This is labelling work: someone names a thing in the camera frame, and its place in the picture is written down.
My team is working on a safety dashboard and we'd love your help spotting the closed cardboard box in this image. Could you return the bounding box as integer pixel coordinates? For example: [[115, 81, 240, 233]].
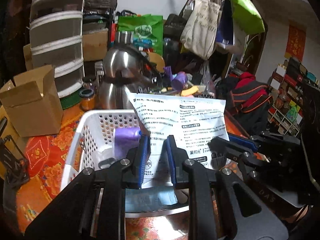
[[82, 27, 109, 62]]

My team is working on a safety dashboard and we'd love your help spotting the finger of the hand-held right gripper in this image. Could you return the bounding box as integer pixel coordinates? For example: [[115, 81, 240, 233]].
[[209, 137, 259, 179], [227, 132, 262, 152]]

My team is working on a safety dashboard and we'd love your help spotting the red floral tablecloth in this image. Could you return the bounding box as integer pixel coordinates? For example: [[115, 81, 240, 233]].
[[15, 97, 250, 240]]

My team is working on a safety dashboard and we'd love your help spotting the tall glass jar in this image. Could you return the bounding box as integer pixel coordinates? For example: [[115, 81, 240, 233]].
[[95, 61, 104, 80]]

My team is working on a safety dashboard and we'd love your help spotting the bright green bag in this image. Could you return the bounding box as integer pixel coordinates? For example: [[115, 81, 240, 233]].
[[226, 0, 265, 35]]

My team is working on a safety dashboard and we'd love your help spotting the orange jar with blue lid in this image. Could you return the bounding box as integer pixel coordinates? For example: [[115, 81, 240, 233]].
[[79, 89, 97, 112]]

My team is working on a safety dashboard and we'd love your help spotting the dark jar with black lid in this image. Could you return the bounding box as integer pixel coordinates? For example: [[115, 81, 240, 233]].
[[82, 76, 97, 90]]

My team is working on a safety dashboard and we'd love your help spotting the stainless steel kettle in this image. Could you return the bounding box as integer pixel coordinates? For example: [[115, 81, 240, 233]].
[[97, 31, 160, 110]]

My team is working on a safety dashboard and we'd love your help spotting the shelf of boxes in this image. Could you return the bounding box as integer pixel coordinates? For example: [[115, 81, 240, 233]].
[[267, 57, 320, 135]]

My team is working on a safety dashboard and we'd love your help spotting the red wall poster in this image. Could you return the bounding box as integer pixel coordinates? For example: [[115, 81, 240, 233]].
[[284, 25, 307, 60]]

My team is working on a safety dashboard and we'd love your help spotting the red black backpack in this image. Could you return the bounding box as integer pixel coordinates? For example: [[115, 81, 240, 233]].
[[225, 72, 274, 135]]

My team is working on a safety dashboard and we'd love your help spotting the green plastic basket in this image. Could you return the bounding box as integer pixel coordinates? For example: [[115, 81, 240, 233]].
[[60, 87, 84, 110]]

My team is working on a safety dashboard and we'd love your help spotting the black phone holder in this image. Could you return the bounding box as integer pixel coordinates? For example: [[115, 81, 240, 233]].
[[0, 117, 30, 188]]

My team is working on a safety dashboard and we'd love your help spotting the light blue packet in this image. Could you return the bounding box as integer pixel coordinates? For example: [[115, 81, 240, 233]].
[[125, 189, 178, 211]]

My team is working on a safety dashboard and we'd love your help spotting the translucent plastic drawer tower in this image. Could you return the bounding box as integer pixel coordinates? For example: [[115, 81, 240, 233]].
[[29, 0, 84, 98]]

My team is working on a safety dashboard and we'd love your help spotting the yellow oblong item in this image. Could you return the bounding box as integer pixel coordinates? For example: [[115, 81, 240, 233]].
[[181, 86, 200, 97]]

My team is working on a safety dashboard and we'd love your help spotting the purple soft packet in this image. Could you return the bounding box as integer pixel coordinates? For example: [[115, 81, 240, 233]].
[[114, 127, 142, 159]]

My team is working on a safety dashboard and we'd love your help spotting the large water bottle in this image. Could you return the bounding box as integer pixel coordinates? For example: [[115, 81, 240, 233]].
[[162, 37, 180, 55]]

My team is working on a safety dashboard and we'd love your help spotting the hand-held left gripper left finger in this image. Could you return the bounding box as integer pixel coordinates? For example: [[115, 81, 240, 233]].
[[25, 134, 151, 240]]

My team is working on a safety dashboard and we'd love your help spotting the dark blue bag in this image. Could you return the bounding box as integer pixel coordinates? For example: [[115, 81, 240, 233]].
[[215, 0, 238, 50]]

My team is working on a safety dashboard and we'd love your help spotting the green shopping bag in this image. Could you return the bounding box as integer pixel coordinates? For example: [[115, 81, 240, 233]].
[[117, 15, 164, 55]]

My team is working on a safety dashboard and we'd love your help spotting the purple cup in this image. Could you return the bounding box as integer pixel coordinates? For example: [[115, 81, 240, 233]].
[[171, 72, 188, 90]]

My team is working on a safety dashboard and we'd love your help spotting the beige canvas tote bag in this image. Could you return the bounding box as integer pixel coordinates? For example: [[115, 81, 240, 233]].
[[180, 0, 223, 60]]

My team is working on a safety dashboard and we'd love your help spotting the white printed packet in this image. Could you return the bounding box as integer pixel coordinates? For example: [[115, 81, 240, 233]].
[[125, 91, 230, 188]]

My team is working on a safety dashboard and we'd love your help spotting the white perforated plastic basket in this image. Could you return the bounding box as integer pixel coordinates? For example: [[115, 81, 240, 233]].
[[61, 109, 215, 218]]

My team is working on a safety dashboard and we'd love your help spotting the open cardboard box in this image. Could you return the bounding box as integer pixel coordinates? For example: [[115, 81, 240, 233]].
[[0, 65, 64, 138]]

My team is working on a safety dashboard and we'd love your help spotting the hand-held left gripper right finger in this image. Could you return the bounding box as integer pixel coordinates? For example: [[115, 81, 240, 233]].
[[162, 135, 289, 240]]

